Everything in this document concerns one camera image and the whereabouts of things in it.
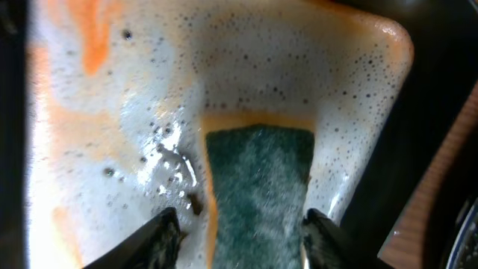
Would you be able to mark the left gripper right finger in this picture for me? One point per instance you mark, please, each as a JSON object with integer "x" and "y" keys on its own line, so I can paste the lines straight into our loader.
{"x": 328, "y": 247}

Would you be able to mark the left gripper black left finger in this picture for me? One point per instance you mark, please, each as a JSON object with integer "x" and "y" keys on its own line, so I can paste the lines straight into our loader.
{"x": 155, "y": 245}

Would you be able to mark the green yellow sponge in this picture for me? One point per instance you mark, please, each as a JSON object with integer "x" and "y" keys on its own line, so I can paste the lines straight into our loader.
{"x": 257, "y": 170}

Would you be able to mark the round black tray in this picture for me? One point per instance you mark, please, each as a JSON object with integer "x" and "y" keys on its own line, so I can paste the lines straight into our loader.
{"x": 462, "y": 252}

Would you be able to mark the small rectangular black tray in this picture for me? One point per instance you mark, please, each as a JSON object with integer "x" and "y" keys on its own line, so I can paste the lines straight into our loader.
{"x": 444, "y": 69}

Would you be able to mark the stained white cloth pad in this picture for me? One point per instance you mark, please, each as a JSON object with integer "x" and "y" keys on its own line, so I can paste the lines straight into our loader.
{"x": 122, "y": 94}

